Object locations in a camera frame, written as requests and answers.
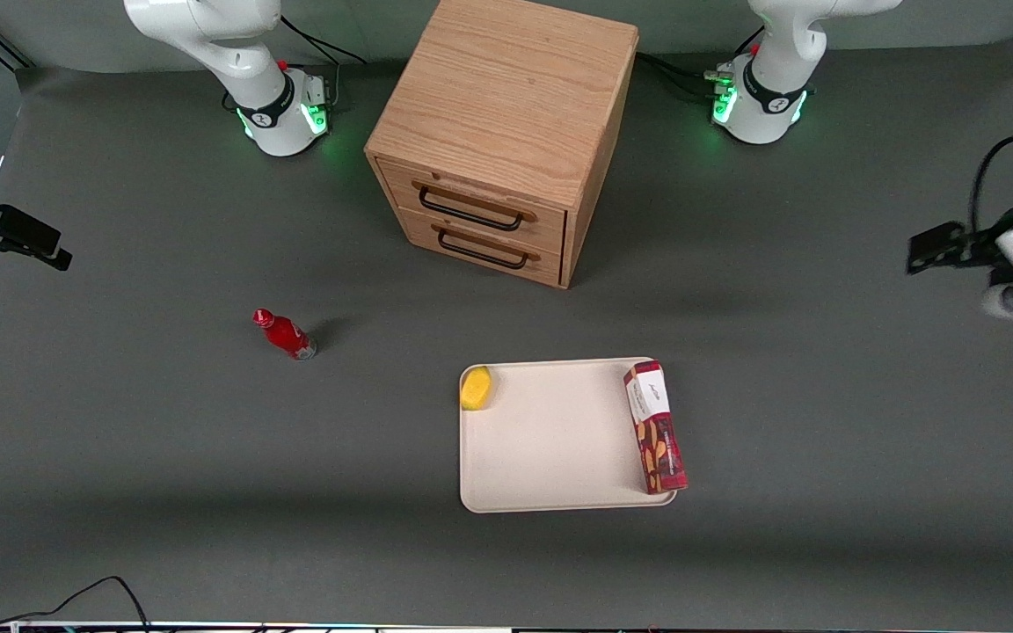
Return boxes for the red cookie box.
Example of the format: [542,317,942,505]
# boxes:
[623,360,689,495]

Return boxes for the beige plastic tray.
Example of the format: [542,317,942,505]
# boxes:
[458,356,679,514]

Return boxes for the red bottle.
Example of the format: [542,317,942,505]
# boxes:
[252,308,317,362]

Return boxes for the plain wooden drawer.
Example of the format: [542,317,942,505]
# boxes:
[396,207,565,287]

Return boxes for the wooden drawer with notch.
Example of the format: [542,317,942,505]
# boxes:
[377,158,569,257]

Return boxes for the yellow lemon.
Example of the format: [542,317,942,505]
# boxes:
[460,366,494,411]

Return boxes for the wooden drawer cabinet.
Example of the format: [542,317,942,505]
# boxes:
[364,0,640,290]

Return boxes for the black left arm base cable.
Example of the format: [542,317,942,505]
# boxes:
[637,26,767,99]

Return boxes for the black arm base cable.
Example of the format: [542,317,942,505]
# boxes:
[637,26,767,99]
[280,15,368,111]

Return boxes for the thin black table cable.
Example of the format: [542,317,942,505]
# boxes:
[0,575,152,633]

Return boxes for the black right arm base cable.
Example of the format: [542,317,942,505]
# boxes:
[280,15,368,111]

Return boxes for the black drawer handle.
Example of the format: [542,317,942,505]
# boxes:
[436,226,530,271]
[418,186,526,233]

